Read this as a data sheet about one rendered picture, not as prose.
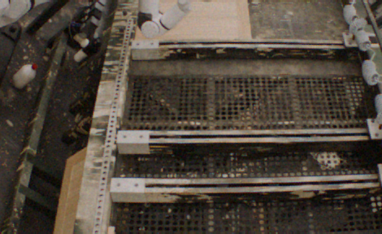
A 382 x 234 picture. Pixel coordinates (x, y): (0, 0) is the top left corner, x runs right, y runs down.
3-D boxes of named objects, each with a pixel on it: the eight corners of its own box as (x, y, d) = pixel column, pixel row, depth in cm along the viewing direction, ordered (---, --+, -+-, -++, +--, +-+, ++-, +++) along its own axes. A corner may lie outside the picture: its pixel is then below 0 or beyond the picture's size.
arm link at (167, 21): (186, 17, 202) (156, 45, 212) (192, 8, 210) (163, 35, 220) (167, 0, 199) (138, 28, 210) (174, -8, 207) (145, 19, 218)
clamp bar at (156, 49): (134, 48, 239) (128, 9, 221) (373, 49, 234) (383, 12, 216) (132, 62, 233) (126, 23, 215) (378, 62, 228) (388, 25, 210)
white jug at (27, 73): (13, 71, 289) (31, 55, 279) (25, 80, 294) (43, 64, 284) (9, 84, 282) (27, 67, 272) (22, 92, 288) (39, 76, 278)
